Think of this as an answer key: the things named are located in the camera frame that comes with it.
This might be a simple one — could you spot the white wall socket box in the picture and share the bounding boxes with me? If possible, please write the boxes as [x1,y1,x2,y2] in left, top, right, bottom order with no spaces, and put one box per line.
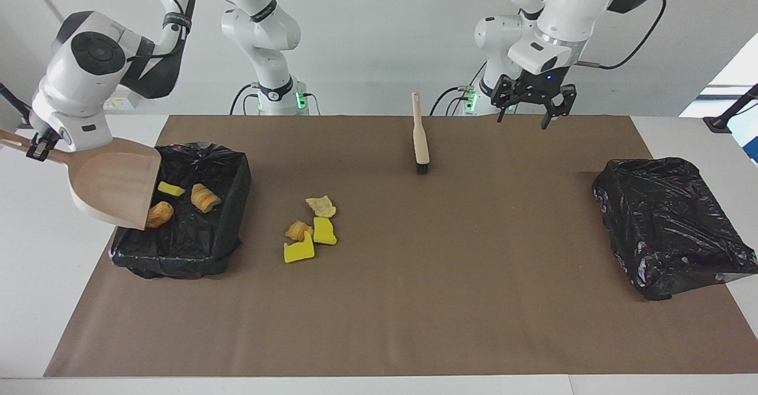
[107,90,141,111]

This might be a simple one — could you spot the notched yellow sponge piece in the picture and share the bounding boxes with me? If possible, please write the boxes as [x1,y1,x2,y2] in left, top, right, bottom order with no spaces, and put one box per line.
[283,231,316,264]

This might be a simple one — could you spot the pale and orange foam chunk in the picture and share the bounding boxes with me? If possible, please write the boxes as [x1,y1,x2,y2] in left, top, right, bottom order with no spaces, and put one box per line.
[191,183,223,214]

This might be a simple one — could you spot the brown oval foam chunk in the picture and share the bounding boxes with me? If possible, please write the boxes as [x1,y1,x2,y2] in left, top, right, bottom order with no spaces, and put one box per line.
[146,201,175,229]

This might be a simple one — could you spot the pale pink plastic dustpan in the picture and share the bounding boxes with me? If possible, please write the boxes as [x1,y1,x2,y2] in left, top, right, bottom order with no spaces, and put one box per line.
[0,129,162,231]

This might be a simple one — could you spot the beige hand brush black bristles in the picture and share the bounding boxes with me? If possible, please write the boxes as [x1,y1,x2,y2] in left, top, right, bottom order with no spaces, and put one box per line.
[412,92,431,175]

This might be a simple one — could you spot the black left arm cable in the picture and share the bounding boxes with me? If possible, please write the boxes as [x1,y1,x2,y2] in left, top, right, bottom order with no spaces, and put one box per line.
[571,0,667,70]

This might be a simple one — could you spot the crumpled bin black bag liner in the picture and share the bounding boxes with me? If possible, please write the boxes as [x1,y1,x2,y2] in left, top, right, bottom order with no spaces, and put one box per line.
[592,158,758,301]

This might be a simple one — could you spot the pale green foam chunk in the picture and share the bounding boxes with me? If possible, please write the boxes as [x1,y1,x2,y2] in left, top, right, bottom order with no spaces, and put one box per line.
[305,195,337,219]

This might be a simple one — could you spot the open bin black bag liner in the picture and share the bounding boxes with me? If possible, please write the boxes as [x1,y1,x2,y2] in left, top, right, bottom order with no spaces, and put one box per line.
[110,142,252,280]

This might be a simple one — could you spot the black base cable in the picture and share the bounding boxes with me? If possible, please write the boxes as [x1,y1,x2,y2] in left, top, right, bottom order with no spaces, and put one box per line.
[230,83,320,115]
[429,86,474,116]

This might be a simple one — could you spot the squarish yellow sponge piece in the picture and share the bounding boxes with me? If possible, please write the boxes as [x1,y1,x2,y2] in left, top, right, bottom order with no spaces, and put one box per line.
[313,217,338,246]

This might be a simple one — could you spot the black left base cable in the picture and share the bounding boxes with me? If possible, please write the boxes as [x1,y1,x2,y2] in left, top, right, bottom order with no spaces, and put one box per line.
[429,86,474,116]

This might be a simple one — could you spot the black right base cable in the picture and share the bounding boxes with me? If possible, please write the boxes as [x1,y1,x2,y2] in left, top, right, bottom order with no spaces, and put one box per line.
[230,83,320,115]

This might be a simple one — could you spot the brown paper table mat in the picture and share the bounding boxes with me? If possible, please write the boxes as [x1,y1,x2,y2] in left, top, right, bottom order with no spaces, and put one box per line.
[44,115,758,378]

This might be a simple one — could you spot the black camera stand clamp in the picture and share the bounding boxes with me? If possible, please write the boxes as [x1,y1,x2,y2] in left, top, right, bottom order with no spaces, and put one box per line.
[0,82,35,129]
[703,84,758,134]

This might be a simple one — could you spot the orange striped foam chunk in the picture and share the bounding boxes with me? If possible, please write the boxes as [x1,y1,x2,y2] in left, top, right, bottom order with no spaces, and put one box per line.
[285,220,314,242]

